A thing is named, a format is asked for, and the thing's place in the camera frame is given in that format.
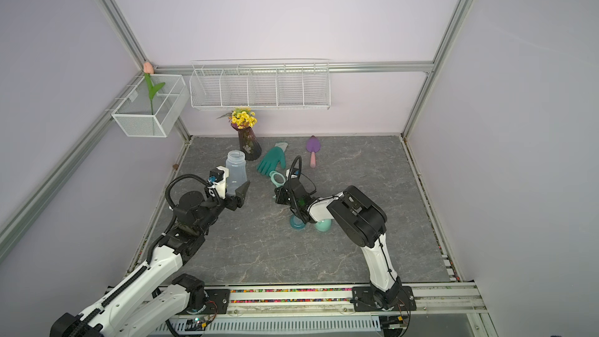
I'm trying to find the clear plastic baby bottle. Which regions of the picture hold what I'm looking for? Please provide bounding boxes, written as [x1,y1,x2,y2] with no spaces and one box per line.
[226,150,247,195]

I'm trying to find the teal bottle collar with nipple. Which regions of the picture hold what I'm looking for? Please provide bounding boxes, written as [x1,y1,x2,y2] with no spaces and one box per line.
[290,215,306,230]

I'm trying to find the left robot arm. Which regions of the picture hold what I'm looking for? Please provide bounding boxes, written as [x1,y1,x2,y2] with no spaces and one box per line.
[50,166,251,336]

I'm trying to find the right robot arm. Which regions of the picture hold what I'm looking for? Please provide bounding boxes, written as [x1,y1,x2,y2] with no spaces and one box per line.
[275,176,402,310]

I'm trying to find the green rubber glove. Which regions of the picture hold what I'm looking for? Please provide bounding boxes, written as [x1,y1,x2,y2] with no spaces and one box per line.
[257,142,289,176]

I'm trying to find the mint green bottle cap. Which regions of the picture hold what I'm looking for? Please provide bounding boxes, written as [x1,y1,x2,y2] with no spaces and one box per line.
[315,219,332,232]

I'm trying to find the dark purple glass vase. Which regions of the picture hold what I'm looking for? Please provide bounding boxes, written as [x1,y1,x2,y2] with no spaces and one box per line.
[236,127,262,161]

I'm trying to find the yellow flower bouquet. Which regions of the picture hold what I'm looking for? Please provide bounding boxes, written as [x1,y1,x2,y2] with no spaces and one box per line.
[218,107,257,129]

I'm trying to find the colourful bead strip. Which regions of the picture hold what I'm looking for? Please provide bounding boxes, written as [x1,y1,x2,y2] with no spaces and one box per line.
[229,286,354,304]

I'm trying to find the pink artificial tulip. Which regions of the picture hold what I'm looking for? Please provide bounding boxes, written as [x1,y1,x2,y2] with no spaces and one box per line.
[143,61,165,115]

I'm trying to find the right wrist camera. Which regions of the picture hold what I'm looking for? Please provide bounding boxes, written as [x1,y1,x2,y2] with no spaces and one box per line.
[285,168,301,179]

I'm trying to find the purple trowel with pink handle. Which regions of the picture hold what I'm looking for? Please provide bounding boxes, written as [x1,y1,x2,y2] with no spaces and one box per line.
[306,136,321,168]

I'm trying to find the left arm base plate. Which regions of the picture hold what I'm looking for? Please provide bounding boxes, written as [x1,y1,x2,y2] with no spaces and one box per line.
[184,288,231,315]

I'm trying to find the white wire wall shelf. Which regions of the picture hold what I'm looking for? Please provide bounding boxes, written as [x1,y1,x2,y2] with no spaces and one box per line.
[190,59,332,110]

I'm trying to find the white mesh wall basket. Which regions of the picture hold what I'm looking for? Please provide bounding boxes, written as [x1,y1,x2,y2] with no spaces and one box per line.
[112,73,190,138]

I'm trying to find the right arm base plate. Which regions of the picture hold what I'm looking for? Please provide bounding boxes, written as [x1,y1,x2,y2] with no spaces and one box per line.
[349,285,416,312]

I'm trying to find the white vented cable duct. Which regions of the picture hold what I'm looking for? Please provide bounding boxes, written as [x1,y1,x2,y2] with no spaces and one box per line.
[170,315,383,336]

